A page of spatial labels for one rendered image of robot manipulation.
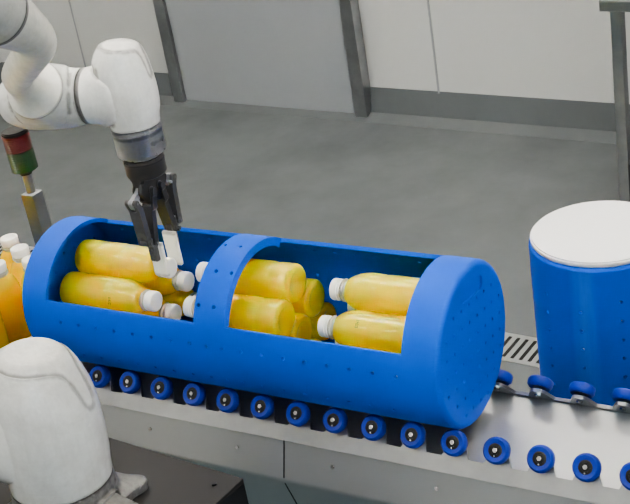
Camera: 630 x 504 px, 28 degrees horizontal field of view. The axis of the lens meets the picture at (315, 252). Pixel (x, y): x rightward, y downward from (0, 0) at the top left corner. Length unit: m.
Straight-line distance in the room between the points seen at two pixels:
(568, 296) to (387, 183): 3.04
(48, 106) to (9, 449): 0.66
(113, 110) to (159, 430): 0.62
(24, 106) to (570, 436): 1.08
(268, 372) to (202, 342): 0.13
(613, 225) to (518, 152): 3.06
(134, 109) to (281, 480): 0.71
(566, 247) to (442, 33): 3.47
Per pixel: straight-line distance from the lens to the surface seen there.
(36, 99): 2.21
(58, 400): 1.79
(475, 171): 5.46
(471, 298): 2.07
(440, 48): 5.92
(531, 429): 2.17
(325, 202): 5.37
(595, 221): 2.59
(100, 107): 2.22
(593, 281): 2.45
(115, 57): 2.19
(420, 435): 2.11
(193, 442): 2.38
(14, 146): 2.99
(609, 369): 2.55
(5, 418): 1.81
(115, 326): 2.32
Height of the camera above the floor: 2.19
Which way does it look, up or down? 26 degrees down
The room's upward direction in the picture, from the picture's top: 10 degrees counter-clockwise
